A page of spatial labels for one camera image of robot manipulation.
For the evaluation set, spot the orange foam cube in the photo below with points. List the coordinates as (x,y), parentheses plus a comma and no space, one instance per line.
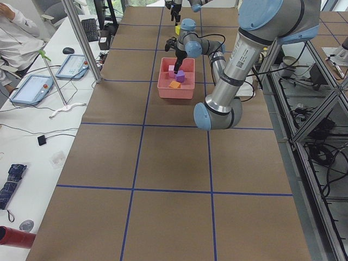
(175,85)

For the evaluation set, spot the aluminium frame post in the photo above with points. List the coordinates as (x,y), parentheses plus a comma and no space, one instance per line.
(73,16)

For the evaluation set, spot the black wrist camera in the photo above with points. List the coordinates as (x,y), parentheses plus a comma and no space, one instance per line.
(170,44)

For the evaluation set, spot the round metal lid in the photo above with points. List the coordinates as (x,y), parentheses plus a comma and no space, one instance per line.
(26,225)

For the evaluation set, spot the yellow foam cube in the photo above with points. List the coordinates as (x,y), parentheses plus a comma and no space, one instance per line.
(177,29)

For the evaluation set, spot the red cylinder bottle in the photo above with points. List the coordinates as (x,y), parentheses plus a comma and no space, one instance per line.
(16,238)

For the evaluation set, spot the far blue teach pendant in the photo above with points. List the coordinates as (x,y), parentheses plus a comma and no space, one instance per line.
(74,67)

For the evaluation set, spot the black keyboard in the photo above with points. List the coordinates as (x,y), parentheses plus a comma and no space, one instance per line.
(90,29)

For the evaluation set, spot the pink foam cube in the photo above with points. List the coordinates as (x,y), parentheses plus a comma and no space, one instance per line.
(171,71)

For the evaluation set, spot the black computer mouse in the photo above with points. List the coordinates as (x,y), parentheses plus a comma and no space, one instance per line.
(68,50)

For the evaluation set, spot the small black square device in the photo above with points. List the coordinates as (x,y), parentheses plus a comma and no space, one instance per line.
(42,140)

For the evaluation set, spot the blue teach pendant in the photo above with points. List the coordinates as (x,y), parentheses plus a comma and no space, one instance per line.
(74,67)
(33,90)

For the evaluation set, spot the person in white hoodie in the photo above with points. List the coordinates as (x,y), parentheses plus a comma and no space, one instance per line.
(20,42)

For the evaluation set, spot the pink plastic bin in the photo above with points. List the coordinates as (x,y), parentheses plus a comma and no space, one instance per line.
(186,89)

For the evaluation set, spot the purple foam cube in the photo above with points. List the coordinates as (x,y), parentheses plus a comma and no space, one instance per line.
(180,76)

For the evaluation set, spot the aluminium frame rack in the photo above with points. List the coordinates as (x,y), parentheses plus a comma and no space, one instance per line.
(308,89)

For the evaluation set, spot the thin metal rod stand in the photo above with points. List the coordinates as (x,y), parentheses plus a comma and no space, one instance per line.
(66,107)

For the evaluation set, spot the folded dark blue umbrella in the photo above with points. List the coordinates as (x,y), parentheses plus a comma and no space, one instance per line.
(15,174)

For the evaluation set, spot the near blue teach pendant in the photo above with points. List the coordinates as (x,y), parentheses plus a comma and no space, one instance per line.
(33,90)

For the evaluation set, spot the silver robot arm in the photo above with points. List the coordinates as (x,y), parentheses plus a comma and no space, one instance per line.
(196,5)
(260,24)

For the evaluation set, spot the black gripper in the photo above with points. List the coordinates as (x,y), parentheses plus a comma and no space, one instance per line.
(180,53)
(175,8)

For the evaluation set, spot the clear plastic packet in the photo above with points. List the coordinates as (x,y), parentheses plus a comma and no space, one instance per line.
(57,160)

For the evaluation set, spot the black box with label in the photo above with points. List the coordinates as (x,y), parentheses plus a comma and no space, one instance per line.
(104,40)

